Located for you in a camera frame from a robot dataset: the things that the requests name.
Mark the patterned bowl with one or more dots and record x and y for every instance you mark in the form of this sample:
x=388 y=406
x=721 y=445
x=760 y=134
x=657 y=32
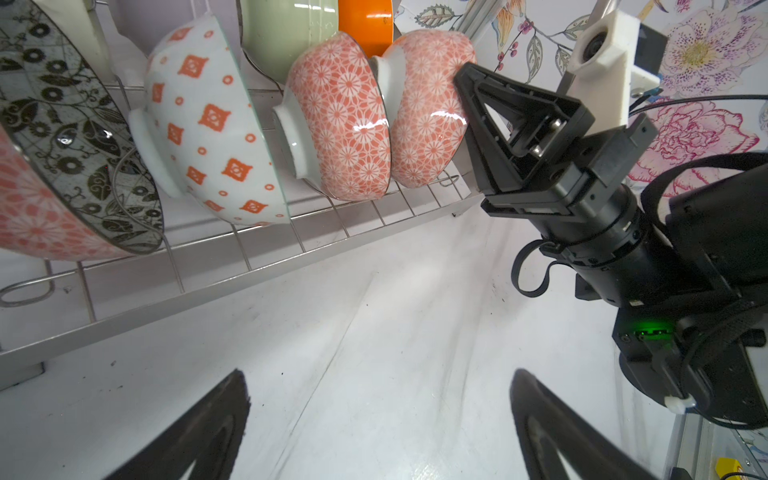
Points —
x=427 y=121
x=333 y=122
x=73 y=187
x=198 y=132

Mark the cream bowl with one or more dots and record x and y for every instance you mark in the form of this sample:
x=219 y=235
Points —
x=78 y=20

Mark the patterned bowl front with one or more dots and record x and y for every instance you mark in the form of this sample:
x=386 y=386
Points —
x=73 y=187

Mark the yellow emergency switch box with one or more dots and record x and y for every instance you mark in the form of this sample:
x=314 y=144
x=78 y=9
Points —
x=729 y=468

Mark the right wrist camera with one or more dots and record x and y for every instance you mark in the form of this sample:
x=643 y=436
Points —
x=615 y=60

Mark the stainless steel dish rack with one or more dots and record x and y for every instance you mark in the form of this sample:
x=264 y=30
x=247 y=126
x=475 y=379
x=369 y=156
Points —
x=51 y=308

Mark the green bowl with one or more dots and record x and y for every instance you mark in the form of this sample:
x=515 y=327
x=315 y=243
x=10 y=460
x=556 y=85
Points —
x=274 y=33

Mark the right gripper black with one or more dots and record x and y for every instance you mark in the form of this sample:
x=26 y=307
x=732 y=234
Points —
x=532 y=160

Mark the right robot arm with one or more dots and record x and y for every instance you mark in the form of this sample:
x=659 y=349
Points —
x=690 y=286

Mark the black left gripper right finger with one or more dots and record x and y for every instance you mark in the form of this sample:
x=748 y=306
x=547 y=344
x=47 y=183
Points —
x=552 y=435

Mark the purple bowl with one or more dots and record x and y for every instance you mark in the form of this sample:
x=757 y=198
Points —
x=147 y=22

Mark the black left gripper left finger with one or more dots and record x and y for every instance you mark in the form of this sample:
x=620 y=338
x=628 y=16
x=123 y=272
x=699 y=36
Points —
x=203 y=443

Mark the orange white bowl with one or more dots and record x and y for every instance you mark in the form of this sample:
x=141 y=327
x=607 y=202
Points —
x=369 y=22

